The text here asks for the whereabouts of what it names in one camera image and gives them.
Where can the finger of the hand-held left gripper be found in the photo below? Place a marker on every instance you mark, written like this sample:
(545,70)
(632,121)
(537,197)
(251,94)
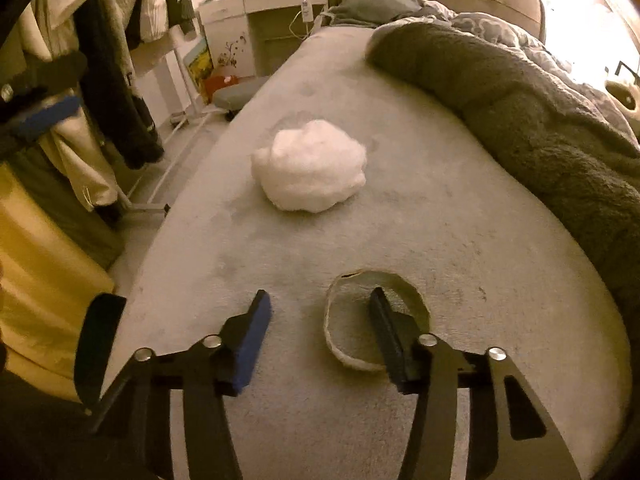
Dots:
(50,75)
(45,116)

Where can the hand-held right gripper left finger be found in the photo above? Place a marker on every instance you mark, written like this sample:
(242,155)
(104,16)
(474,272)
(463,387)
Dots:
(250,342)

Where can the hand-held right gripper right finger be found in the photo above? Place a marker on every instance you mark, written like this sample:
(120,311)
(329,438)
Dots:
(390,340)

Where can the white tissue ball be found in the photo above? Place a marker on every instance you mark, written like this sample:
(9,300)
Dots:
(310,165)

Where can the black hanging garment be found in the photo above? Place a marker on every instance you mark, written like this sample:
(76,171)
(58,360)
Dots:
(115,85)

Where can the cream hanging garment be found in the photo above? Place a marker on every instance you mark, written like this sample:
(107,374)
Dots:
(85,170)

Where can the olive garment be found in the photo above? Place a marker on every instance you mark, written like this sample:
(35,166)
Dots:
(60,230)

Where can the grey bed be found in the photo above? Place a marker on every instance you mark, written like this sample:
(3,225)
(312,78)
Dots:
(450,240)

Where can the white quilted jacket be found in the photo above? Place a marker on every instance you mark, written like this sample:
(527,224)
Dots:
(145,5)

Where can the white clothes rack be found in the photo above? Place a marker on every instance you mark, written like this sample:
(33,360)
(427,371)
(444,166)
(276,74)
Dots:
(185,75)

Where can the yellow flower painting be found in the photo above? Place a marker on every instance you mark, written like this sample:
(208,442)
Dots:
(200,67)

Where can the red bag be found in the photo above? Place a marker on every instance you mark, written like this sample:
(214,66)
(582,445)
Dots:
(222,87)

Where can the grey cushioned stool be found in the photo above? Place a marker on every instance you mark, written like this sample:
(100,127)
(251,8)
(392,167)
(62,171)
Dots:
(235,94)

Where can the white dressing table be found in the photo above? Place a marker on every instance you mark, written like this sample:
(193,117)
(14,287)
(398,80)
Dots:
(235,30)

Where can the yellow garment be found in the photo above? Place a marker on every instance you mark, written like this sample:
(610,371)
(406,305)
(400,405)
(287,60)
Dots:
(40,310)

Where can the grey fleece blanket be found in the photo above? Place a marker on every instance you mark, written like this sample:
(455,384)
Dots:
(525,110)

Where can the grey-blue pillow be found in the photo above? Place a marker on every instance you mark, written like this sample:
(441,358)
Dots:
(375,10)

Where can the blue patterned duvet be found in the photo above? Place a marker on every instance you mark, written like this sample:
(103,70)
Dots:
(500,27)

